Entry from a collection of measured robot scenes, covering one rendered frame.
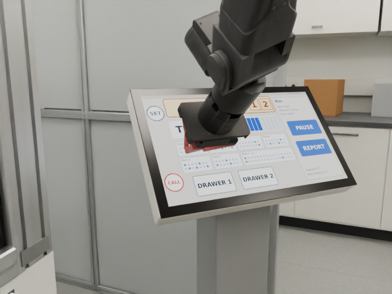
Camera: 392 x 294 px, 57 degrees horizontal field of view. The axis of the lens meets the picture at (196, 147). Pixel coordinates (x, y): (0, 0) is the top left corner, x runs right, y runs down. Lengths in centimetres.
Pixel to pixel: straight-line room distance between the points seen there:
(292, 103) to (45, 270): 71
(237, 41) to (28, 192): 38
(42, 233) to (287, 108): 66
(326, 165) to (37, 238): 67
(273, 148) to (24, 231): 57
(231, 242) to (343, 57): 278
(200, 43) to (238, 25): 14
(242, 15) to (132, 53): 148
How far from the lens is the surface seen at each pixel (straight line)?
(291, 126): 96
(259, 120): 92
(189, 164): 77
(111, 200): 202
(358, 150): 287
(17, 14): 58
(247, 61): 38
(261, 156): 86
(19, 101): 57
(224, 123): 51
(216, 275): 96
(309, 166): 92
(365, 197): 296
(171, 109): 83
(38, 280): 65
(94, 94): 195
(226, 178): 79
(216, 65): 40
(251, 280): 103
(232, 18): 37
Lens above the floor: 123
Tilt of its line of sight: 11 degrees down
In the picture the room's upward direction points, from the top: straight up
